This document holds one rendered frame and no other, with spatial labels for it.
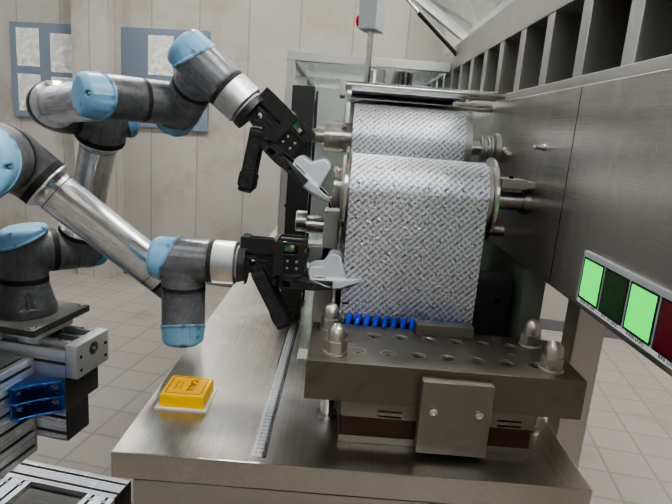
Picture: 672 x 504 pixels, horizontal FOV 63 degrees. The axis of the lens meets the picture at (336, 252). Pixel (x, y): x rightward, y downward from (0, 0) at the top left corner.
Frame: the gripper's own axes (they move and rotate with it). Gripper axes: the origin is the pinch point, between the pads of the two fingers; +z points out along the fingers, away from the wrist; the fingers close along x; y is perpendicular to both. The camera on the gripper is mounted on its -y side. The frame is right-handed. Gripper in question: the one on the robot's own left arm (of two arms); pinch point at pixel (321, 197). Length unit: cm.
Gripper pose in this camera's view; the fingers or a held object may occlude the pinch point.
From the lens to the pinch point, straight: 97.7
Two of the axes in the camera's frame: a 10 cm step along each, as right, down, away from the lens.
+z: 7.1, 6.9, 1.4
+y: 7.0, -6.9, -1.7
